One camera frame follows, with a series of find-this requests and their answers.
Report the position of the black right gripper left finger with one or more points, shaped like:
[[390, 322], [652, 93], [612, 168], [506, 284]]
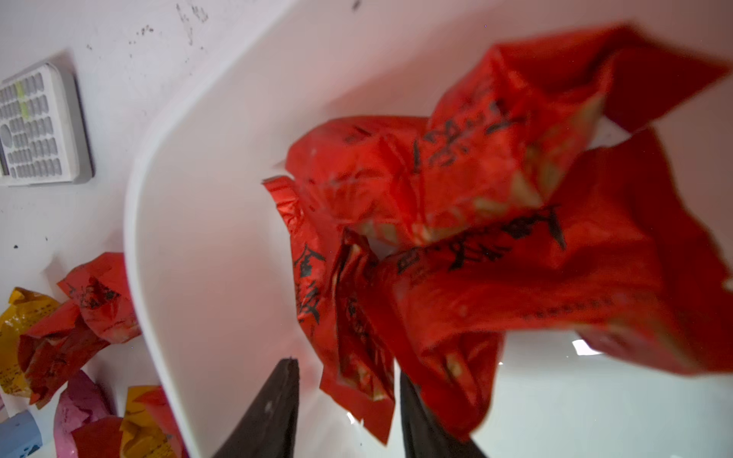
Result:
[[269, 426]]

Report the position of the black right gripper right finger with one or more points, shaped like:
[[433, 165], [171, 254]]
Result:
[[423, 437]]

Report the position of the yellow tea bag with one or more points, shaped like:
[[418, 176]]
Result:
[[26, 309], [149, 428]]

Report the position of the white storage box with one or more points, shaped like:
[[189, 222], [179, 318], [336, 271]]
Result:
[[209, 257]]

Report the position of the red tea bag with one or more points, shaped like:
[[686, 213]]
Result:
[[330, 265], [535, 196], [100, 439], [101, 291], [54, 349]]

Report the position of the pink tea bag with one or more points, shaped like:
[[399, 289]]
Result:
[[80, 404]]

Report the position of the blue cloth pouch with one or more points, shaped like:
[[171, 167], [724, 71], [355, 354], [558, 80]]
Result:
[[20, 436]]

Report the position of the white calculator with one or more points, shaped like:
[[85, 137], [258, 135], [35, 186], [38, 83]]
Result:
[[43, 138]]

